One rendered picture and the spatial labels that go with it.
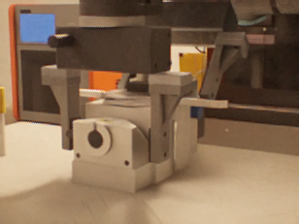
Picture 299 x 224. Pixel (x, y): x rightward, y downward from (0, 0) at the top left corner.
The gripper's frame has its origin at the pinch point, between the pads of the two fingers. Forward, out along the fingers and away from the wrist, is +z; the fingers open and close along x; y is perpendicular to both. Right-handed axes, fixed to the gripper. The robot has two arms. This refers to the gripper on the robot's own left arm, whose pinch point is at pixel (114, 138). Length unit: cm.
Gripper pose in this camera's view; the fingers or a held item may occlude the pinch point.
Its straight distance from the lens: 64.8
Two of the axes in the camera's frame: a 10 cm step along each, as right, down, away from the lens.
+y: -4.8, 1.6, -8.6
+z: 0.0, 9.8, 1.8
